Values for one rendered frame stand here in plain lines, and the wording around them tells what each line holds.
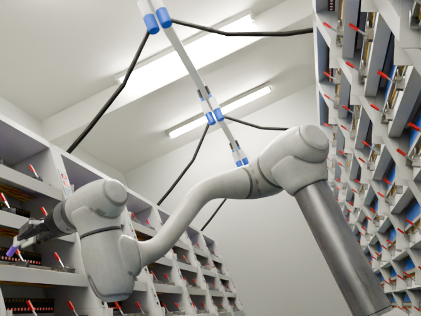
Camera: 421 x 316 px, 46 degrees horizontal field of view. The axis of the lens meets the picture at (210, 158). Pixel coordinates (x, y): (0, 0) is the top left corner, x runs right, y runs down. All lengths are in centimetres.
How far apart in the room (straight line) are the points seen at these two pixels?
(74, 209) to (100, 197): 9
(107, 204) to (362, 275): 67
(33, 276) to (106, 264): 61
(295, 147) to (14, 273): 94
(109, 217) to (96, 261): 11
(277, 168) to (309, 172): 10
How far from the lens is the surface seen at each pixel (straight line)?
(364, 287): 136
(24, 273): 173
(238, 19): 418
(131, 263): 121
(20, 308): 196
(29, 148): 229
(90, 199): 120
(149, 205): 354
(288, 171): 139
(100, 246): 120
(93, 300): 211
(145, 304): 277
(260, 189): 149
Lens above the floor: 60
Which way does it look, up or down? 20 degrees up
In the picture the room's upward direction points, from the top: 23 degrees counter-clockwise
